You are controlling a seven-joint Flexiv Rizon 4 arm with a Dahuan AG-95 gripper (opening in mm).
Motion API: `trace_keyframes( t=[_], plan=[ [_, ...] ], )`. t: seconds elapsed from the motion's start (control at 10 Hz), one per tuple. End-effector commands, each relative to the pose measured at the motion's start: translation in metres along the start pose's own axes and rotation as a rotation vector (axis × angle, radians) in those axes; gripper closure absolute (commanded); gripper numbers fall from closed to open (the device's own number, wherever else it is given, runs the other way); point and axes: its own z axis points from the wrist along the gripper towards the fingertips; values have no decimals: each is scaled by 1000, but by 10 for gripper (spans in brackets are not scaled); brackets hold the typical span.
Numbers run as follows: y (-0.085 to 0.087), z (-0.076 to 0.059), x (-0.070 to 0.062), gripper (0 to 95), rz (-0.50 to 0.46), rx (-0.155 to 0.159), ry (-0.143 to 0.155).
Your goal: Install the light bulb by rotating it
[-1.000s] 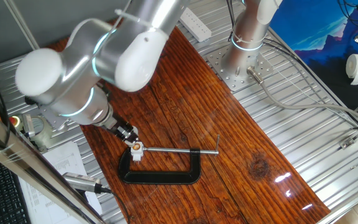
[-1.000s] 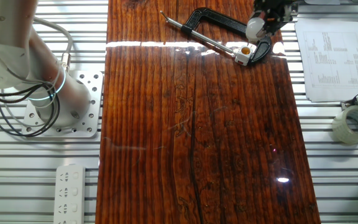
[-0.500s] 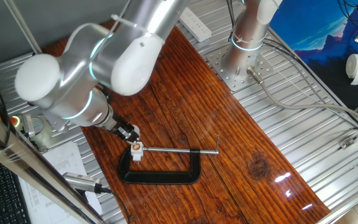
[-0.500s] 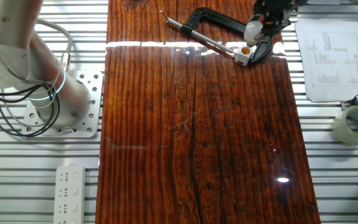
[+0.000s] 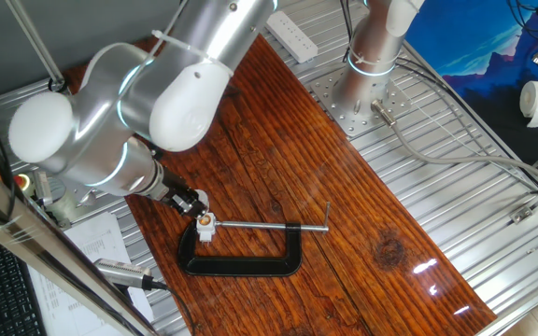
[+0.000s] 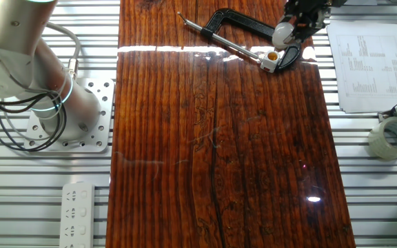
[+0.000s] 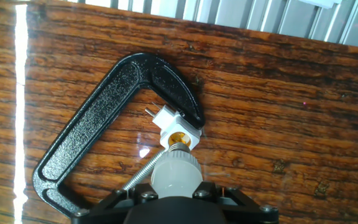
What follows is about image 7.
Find white lamp socket adapter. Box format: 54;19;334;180
144;104;203;152

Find black C-clamp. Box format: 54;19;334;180
32;52;206;218

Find brown wooden board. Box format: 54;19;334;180
0;0;358;224

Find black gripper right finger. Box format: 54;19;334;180
193;182;280;224

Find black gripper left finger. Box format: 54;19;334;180
71;182;157;224

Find white LED light bulb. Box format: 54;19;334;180
150;142;204;199

